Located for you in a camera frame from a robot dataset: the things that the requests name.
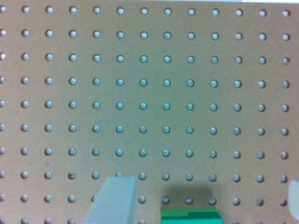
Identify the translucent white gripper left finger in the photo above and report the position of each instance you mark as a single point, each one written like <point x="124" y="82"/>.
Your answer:
<point x="115" y="203"/>

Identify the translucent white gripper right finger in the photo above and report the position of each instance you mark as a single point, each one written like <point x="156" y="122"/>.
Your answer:
<point x="294" y="198"/>

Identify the green plastic block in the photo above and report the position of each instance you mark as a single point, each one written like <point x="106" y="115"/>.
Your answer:
<point x="191" y="216"/>

